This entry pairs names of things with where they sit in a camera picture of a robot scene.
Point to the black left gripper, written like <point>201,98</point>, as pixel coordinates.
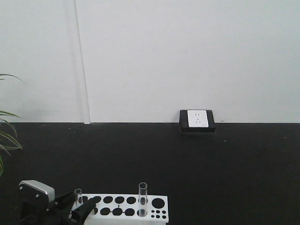
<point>57,213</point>

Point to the short clear test tube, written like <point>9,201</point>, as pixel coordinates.
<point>78,197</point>

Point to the tall clear test tube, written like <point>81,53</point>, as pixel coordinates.
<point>143,190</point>

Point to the white test tube rack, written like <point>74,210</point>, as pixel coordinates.
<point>123,209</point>

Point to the green spider plant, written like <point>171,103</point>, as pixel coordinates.
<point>12,139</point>

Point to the white socket on black box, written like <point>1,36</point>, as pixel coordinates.
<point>196,121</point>

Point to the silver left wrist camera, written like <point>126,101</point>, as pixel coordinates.
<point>36,193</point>

